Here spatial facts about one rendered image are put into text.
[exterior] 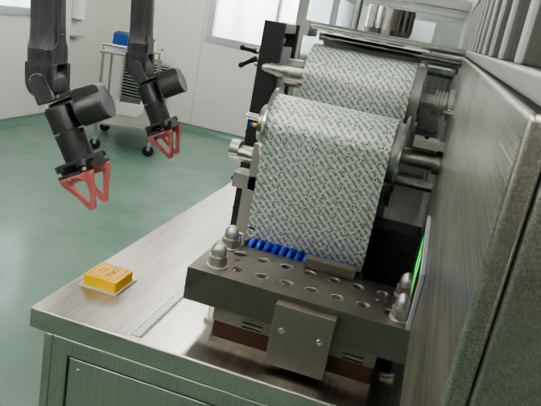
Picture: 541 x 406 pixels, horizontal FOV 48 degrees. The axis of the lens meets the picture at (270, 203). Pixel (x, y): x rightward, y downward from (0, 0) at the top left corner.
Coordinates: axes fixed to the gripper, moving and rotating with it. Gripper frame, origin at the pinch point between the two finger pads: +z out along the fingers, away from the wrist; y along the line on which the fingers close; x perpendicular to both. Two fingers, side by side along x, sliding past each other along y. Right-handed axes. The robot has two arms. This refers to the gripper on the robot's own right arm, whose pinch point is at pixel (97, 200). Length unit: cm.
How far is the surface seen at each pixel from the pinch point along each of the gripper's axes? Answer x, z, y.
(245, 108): 92, 24, 576
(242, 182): -26.5, 6.8, 10.0
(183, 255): -5.6, 20.0, 16.7
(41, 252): 141, 41, 184
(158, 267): -3.2, 18.7, 7.6
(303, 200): -38.9, 11.9, 0.9
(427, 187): -62, 20, 15
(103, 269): 2.5, 12.7, -3.9
